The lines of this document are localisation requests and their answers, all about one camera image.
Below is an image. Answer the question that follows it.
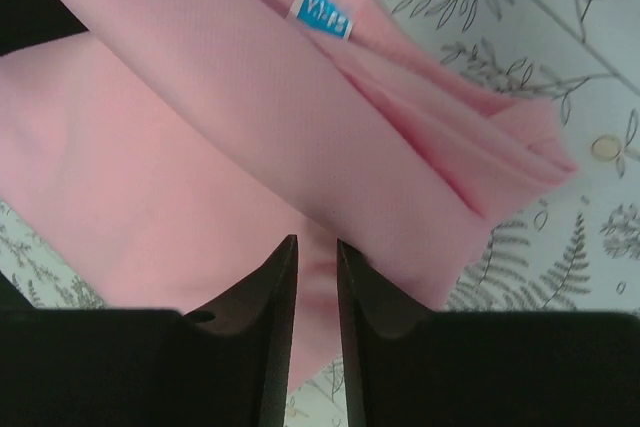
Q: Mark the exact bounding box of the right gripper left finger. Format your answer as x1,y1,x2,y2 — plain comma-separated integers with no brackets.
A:
1,235,298,426

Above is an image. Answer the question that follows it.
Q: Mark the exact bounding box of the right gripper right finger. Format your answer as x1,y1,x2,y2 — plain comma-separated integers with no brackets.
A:
337,243,639,427

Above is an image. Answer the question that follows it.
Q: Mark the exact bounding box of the pink t shirt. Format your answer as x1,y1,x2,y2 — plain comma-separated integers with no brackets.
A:
1,0,576,389

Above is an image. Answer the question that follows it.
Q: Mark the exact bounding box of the floral patterned table mat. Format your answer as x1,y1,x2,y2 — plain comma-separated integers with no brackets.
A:
0,0,640,427

